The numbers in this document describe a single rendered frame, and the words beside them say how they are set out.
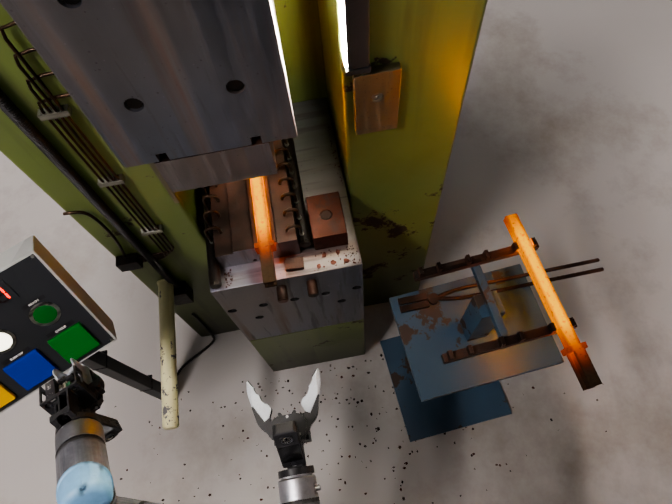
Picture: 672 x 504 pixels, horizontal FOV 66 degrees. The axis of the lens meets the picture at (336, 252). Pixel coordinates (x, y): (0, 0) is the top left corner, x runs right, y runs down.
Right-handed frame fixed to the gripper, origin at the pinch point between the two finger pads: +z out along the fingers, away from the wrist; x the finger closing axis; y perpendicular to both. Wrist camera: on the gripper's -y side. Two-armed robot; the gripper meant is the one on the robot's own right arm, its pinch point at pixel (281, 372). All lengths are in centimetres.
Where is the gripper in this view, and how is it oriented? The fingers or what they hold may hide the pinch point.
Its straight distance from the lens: 111.1
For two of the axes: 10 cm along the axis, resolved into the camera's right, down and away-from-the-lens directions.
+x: 9.8, -1.8, 0.2
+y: 0.6, 4.2, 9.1
